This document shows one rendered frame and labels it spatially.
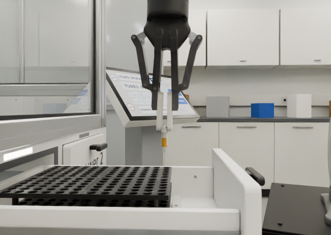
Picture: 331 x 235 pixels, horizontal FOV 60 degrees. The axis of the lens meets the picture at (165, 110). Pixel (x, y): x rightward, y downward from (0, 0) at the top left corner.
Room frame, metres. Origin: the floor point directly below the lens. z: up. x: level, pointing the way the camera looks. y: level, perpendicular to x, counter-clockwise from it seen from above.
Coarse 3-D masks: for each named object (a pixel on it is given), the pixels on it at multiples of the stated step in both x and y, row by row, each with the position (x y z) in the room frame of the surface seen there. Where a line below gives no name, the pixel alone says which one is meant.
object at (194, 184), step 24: (192, 168) 0.56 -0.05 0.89; (192, 192) 0.56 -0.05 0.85; (0, 216) 0.33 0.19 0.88; (24, 216) 0.32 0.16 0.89; (48, 216) 0.32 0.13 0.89; (72, 216) 0.32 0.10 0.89; (96, 216) 0.32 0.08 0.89; (120, 216) 0.32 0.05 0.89; (144, 216) 0.32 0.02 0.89; (168, 216) 0.32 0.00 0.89; (192, 216) 0.32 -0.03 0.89; (216, 216) 0.31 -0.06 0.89
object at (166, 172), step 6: (162, 168) 0.51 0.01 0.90; (168, 168) 0.51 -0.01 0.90; (162, 174) 0.47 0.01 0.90; (168, 174) 0.47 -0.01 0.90; (162, 180) 0.44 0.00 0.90; (168, 180) 0.43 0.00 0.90; (156, 186) 0.40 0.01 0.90; (162, 186) 0.40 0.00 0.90; (168, 186) 0.40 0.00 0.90; (156, 192) 0.37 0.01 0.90; (162, 192) 0.37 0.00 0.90; (168, 192) 0.37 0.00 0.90; (156, 198) 0.36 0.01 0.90; (162, 198) 0.36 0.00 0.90; (168, 198) 0.36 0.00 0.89
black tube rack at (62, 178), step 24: (48, 168) 0.51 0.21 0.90; (72, 168) 0.52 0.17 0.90; (96, 168) 0.52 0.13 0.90; (120, 168) 0.51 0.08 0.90; (144, 168) 0.52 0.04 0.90; (0, 192) 0.37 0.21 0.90; (24, 192) 0.37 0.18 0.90; (48, 192) 0.38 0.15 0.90; (72, 192) 0.37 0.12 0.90; (96, 192) 0.37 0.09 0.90; (120, 192) 0.37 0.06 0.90; (144, 192) 0.37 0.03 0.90
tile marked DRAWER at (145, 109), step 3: (138, 105) 1.24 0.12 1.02; (141, 105) 1.26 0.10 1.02; (144, 105) 1.27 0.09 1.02; (147, 105) 1.29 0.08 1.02; (150, 105) 1.30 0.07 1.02; (141, 108) 1.24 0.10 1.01; (144, 108) 1.26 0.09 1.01; (147, 108) 1.27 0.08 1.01; (150, 108) 1.29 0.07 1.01; (141, 111) 1.23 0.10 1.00; (144, 111) 1.24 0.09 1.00; (147, 111) 1.26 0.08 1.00; (150, 111) 1.27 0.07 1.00; (153, 111) 1.29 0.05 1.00
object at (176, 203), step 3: (174, 198) 0.51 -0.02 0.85; (177, 198) 0.51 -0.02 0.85; (174, 201) 0.49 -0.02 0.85; (177, 201) 0.49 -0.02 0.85; (180, 201) 0.50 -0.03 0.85; (174, 204) 0.47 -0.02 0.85; (177, 204) 0.47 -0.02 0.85; (180, 204) 0.48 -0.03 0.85; (174, 207) 0.46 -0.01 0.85; (177, 207) 0.46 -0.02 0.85; (180, 207) 0.46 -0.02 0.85
